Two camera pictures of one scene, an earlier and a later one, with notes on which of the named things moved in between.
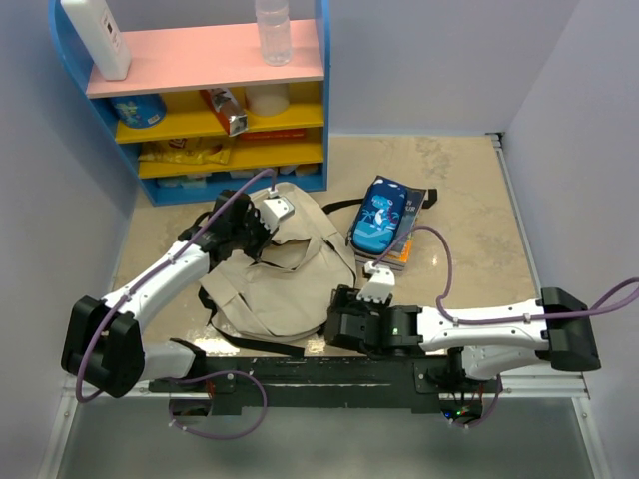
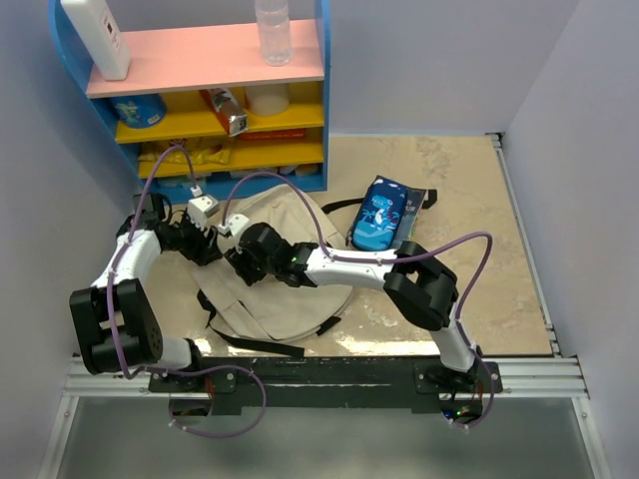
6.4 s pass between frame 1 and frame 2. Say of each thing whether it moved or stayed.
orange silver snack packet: stayed
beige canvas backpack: stayed
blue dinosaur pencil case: stayed
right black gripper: moved
